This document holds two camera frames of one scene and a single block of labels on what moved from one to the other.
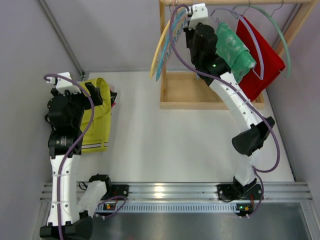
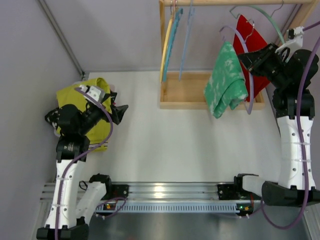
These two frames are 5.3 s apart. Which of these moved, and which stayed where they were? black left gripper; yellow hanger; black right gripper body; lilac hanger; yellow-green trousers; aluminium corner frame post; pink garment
Moved: lilac hanger; black left gripper; black right gripper body; yellow hanger
Stayed: pink garment; yellow-green trousers; aluminium corner frame post
